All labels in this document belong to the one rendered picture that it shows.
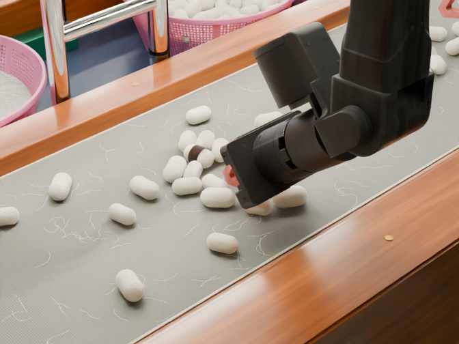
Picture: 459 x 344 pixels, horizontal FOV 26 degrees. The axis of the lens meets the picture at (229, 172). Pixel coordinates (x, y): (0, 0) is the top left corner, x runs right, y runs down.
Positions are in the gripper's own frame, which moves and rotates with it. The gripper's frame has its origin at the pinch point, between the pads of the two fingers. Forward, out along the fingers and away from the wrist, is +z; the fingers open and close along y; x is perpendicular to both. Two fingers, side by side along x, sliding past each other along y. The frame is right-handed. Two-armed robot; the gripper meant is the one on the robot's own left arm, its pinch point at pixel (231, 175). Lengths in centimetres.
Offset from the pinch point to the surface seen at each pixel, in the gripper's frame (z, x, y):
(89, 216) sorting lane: 6.6, -2.7, 13.7
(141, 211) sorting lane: 4.3, -0.7, 9.3
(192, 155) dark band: 5.3, -3.6, 0.1
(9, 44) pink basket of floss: 30.8, -27.0, 2.1
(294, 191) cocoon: -4.6, 4.3, -3.2
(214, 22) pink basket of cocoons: 20.6, -18.5, -21.6
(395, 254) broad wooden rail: -15.4, 13.1, -2.8
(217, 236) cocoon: -4.5, 4.6, 7.4
